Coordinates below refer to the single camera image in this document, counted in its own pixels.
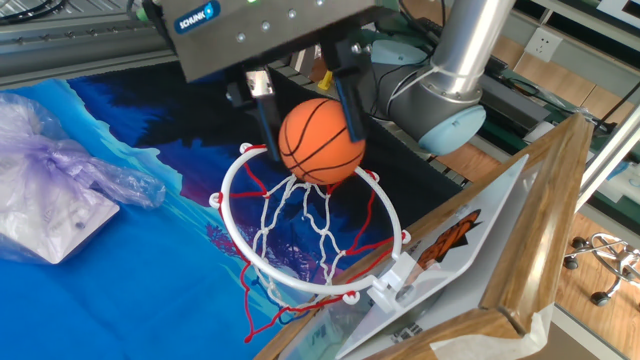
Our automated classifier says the clear acrylic backboard plate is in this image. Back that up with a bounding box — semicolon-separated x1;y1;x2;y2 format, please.
334;153;530;359

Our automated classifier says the white cable tie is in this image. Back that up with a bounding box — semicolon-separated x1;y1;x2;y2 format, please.
384;62;485;117

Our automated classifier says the white hoop with net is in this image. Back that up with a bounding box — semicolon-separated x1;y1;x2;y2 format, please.
208;142;412;345

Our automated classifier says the chrome chair base with casters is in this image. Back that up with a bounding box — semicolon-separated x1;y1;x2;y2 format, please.
562;232;640;307

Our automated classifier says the purple plastic bag with box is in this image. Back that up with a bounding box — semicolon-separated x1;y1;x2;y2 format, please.
0;92;167;265

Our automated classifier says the white wall power socket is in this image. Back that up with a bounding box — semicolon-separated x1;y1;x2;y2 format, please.
523;27;564;64

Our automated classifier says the small orange basketball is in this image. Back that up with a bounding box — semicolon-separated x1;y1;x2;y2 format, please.
277;97;367;186

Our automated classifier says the blue landscape print cloth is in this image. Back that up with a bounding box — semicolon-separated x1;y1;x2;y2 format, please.
0;59;464;360

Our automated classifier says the beige masking tape strip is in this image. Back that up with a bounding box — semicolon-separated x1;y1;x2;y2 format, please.
429;302;555;360

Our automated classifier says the silver Schunk gripper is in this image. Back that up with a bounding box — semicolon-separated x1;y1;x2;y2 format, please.
158;0;380;163

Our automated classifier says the wooden picture frame stand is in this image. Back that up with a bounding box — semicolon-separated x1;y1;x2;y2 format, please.
254;113;594;360

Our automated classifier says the aluminium frame post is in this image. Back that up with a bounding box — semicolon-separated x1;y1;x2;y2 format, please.
573;107;640;214

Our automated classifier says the black cable with green plug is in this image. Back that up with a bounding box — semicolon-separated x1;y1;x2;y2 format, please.
127;0;166;31

